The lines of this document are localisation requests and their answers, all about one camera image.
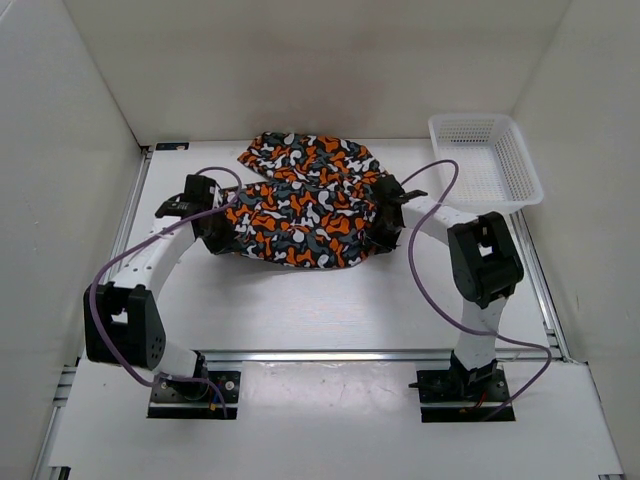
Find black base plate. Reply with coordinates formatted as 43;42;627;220
147;366;242;421
409;370;516;424

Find aluminium front rail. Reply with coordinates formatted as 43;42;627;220
94;349;566;364

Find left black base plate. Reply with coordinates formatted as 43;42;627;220
147;366;242;421

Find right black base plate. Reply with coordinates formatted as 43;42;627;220
409;370;516;424

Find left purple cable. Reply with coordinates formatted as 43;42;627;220
87;166;244;420

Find orange camouflage shorts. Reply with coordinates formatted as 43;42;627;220
225;132;390;269

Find purple cable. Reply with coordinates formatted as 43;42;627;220
87;166;244;420
399;158;553;420

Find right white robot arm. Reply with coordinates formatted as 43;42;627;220
372;176;524;400

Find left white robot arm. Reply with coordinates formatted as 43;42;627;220
83;168;242;400

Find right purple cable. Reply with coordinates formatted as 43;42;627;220
399;158;553;420

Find white plastic basket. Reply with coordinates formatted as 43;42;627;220
428;113;544;215

